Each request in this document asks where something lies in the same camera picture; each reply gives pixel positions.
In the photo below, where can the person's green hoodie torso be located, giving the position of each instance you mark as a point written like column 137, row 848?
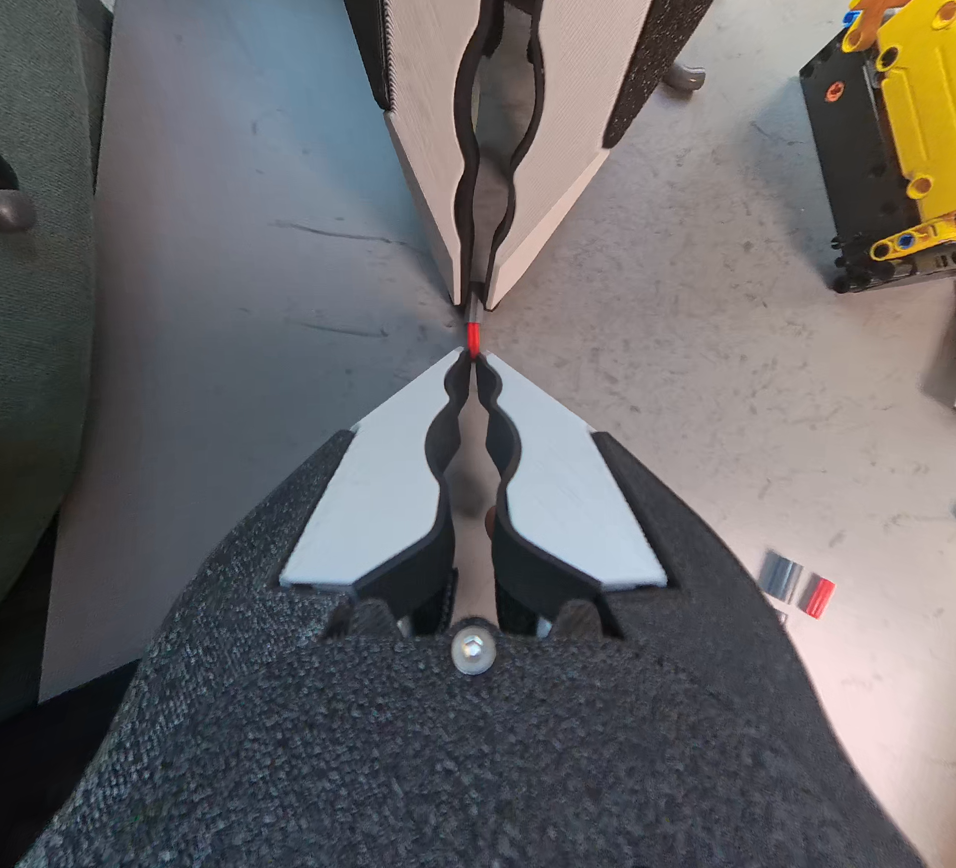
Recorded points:
column 45, row 248

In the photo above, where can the yellow lego vehicle model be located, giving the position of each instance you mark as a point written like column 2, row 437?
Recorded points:
column 896, row 98

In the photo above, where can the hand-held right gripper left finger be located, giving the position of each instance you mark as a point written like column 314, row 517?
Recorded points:
column 373, row 502

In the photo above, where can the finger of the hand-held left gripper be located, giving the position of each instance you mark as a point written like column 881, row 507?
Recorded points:
column 590, row 24
column 426, row 24

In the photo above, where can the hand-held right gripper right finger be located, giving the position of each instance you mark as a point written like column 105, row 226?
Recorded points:
column 575, row 502

